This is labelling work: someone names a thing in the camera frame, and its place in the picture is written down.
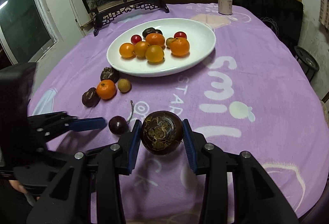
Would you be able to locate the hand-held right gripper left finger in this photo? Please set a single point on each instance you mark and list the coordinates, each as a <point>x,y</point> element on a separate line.
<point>133,147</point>

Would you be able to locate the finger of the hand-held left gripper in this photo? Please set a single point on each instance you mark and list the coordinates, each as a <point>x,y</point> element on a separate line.
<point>59,154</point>
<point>88,123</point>

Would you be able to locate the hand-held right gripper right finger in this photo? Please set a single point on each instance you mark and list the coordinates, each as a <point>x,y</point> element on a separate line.
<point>190,147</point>

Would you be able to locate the dark red cherry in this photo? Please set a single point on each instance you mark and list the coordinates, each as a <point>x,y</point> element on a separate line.
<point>158,32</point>
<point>118,124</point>

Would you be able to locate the dark brown water chestnut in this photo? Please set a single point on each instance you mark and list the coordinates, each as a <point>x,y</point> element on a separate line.
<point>90,97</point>
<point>109,74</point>
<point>161,134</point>
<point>148,32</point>

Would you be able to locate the smooth yellow-orange orange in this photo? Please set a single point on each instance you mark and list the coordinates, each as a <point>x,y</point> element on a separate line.
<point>127,49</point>
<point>154,53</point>
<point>141,48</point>

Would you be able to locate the red cherry tomato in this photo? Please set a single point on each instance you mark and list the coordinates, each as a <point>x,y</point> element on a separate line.
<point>136,39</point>
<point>180,35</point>

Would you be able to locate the dimpled orange tangerine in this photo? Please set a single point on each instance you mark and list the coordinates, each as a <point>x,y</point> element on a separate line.
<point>106,89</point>
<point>155,39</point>
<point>179,46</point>

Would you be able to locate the small tan longan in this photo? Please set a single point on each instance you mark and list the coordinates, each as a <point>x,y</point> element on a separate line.
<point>124,85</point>
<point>169,41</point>

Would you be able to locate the white oval plate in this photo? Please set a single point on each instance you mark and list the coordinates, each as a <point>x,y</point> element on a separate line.
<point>200,34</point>

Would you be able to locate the person's left hand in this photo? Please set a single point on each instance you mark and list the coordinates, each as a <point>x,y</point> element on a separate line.
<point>16,186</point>

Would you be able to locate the purple printed tablecloth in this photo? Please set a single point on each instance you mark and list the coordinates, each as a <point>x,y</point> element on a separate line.
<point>257,85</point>

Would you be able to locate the white door panel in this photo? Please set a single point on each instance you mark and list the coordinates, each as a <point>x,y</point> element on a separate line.
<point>73,8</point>

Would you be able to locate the black round stool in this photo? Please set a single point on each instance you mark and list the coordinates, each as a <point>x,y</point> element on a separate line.
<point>307,62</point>

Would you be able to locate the pale drink can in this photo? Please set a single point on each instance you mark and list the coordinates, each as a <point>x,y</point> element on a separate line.
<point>225,5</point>

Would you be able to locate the black panel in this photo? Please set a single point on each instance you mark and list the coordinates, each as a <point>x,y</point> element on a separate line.
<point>270,5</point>

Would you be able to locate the window with white frame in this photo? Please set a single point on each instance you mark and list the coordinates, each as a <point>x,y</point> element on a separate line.
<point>20,21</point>

